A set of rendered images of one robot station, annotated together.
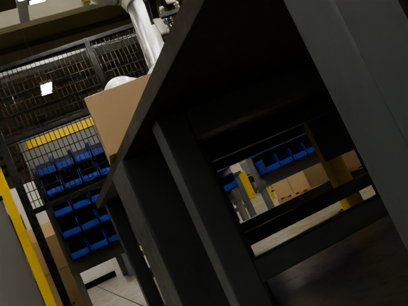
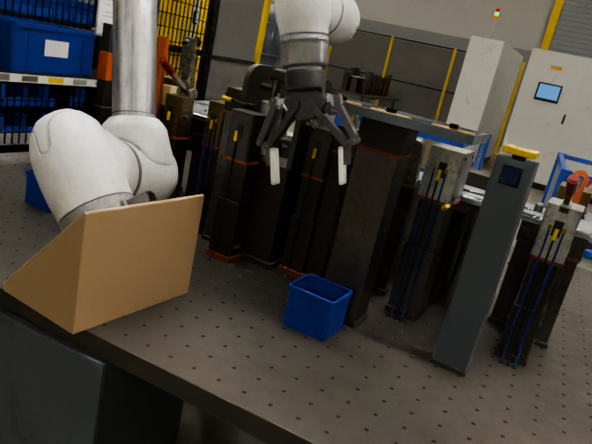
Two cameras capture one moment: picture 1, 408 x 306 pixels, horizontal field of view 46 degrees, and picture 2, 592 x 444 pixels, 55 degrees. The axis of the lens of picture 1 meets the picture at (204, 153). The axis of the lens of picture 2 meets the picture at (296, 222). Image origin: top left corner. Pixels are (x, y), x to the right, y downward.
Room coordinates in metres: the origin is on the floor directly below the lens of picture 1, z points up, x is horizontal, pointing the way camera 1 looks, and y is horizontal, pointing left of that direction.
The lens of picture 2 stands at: (0.82, 0.73, 1.25)
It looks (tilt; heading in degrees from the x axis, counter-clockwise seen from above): 17 degrees down; 312
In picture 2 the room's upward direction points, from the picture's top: 13 degrees clockwise
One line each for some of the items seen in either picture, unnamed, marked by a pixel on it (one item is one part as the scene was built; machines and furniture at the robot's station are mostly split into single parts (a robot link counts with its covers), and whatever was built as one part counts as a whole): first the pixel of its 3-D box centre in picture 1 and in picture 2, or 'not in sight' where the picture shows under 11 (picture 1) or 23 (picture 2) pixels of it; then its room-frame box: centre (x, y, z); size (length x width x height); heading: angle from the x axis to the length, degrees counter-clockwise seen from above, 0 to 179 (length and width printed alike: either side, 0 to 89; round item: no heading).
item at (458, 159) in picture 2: not in sight; (426, 234); (1.44, -0.44, 0.90); 0.13 x 0.08 x 0.41; 105
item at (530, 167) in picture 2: not in sight; (483, 266); (1.24, -0.33, 0.92); 0.08 x 0.08 x 0.44; 15
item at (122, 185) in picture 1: (189, 237); (84, 439); (1.78, 0.18, 0.33); 0.31 x 0.31 x 0.66; 20
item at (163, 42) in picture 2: not in sight; (152, 121); (2.31, -0.22, 0.95); 0.03 x 0.01 x 0.50; 15
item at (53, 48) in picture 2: not in sight; (36, 45); (2.59, 0.02, 1.10); 0.30 x 0.17 x 0.13; 110
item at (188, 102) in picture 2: not in sight; (168, 155); (2.21, -0.22, 0.87); 0.10 x 0.07 x 0.35; 105
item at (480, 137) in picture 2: not in sight; (392, 116); (1.50, -0.26, 1.16); 0.37 x 0.14 x 0.02; 15
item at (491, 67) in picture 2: not in sight; (484, 92); (5.59, -8.75, 1.22); 2.40 x 0.54 x 2.45; 107
